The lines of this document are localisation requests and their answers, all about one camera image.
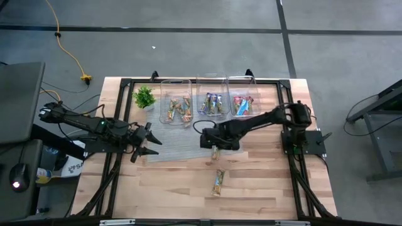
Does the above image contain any small green potted plant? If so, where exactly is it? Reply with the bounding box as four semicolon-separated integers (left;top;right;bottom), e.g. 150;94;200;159
132;85;157;111

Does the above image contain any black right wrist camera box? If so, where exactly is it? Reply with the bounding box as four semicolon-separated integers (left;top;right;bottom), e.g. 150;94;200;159
200;127;218;149

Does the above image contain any grey flat panel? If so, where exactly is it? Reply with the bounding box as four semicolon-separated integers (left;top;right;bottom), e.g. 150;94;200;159
0;61;46;145

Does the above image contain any black floor cable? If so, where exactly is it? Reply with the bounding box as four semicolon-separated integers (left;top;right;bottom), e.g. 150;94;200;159
343;94;402;137

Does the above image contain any white printed cardboard box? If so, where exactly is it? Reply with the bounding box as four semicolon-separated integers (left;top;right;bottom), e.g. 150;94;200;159
61;153;85;178

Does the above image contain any grey woven placemat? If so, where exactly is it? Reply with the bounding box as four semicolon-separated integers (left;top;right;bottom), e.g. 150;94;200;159
144;92;244;163

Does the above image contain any black side desk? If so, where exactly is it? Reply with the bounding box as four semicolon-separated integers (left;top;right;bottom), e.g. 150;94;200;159
345;78;402;183

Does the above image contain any yellow extension cable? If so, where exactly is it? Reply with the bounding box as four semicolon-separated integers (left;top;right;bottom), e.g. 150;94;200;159
39;0;94;102

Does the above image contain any dark desk surface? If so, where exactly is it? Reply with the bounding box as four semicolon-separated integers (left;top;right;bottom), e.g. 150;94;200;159
0;139;43;222

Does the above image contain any clear plastic bin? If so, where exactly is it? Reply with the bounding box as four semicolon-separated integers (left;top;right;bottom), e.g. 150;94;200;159
227;75;262;117
196;73;230;117
159;78;193;125

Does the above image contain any black computer mouse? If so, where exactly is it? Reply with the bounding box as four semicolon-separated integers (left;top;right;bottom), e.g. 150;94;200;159
9;163;31;193

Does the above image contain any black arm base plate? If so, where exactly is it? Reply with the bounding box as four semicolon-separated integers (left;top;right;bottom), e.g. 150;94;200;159
281;130;332;156
83;137;133;154

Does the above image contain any black aluminium table frame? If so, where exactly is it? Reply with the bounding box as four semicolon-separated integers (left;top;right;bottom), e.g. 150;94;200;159
70;68;340;220

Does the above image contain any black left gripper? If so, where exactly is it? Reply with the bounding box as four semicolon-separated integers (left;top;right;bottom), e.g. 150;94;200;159
128;122;163;163

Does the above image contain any yellow white bottle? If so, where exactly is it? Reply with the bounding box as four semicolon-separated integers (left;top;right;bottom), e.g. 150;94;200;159
36;168;53;185

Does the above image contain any wrapped chewy granola bar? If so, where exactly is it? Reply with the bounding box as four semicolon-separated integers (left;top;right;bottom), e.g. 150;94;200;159
212;168;226;198

